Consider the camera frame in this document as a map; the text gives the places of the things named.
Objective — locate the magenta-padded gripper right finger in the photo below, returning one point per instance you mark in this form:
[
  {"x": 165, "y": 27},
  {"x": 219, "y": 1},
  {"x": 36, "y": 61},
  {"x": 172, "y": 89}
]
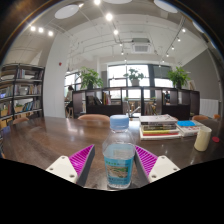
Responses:
[{"x": 161, "y": 167}]

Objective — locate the white ceiling air conditioner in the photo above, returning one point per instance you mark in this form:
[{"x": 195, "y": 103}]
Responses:
[{"x": 141, "y": 46}]

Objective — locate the orange-brown chairs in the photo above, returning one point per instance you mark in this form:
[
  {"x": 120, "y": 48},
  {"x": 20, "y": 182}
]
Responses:
[{"x": 93, "y": 117}]

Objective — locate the tall dark bookshelf unit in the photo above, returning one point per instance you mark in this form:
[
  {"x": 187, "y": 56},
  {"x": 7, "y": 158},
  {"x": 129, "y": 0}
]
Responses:
[{"x": 23, "y": 96}]

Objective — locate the low dark open shelf unit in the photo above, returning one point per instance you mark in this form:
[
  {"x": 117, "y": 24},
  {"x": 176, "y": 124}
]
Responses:
[{"x": 103, "y": 110}]

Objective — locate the broad potted green plant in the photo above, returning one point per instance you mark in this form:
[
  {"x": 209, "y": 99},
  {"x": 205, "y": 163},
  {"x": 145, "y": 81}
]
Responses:
[{"x": 178, "y": 76}]

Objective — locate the white wall radiator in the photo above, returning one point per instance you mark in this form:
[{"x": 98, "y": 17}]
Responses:
[{"x": 209, "y": 108}]

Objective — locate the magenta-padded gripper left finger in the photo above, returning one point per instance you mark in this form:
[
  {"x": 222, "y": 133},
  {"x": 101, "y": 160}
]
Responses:
[{"x": 64, "y": 168}]

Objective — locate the person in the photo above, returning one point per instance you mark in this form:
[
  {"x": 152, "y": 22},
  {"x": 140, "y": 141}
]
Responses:
[{"x": 69, "y": 98}]

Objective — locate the round white ceiling lights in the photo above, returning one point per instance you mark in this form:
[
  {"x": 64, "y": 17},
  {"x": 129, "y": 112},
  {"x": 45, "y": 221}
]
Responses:
[{"x": 66, "y": 11}]

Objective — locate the white book red lettering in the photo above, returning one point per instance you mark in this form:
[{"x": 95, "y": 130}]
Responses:
[{"x": 190, "y": 130}]

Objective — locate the white picture-cover book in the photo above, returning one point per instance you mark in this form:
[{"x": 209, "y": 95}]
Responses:
[{"x": 158, "y": 119}]

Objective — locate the yellow-spined book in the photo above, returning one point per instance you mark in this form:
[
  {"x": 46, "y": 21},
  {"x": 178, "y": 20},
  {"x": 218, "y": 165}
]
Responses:
[{"x": 160, "y": 131}]

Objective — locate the bushy potted green plant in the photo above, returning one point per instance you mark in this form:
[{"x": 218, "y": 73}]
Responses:
[{"x": 90, "y": 78}]

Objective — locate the red-spined book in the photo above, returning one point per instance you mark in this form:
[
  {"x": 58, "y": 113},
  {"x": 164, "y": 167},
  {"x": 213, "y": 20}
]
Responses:
[{"x": 160, "y": 135}]

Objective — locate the black-spined book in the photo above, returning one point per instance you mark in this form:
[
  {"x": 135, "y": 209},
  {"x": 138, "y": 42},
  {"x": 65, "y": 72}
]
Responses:
[{"x": 159, "y": 127}]

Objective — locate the clear water bottle blue cap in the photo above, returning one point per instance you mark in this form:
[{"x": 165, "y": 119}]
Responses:
[{"x": 118, "y": 160}]

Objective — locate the small-leaved potted green plant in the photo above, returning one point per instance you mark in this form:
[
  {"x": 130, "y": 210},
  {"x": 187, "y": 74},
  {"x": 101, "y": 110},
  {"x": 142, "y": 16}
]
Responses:
[{"x": 134, "y": 76}]

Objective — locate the small ceiling spotlights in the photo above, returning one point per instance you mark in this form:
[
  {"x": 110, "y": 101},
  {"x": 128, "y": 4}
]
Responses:
[{"x": 109, "y": 16}]

